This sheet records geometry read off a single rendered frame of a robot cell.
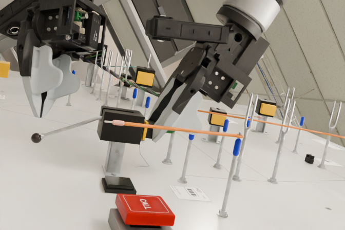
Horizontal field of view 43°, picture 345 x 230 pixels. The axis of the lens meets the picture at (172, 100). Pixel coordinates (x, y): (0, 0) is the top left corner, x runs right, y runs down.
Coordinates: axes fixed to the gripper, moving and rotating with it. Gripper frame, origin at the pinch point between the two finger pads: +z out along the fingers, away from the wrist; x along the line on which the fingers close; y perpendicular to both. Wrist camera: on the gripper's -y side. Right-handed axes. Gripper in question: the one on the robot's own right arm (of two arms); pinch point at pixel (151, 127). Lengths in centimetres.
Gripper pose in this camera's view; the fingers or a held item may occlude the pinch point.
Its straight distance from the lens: 63.0
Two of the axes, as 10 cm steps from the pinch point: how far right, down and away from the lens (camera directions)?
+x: -2.7, -1.9, 9.5
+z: -5.7, 8.3, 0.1
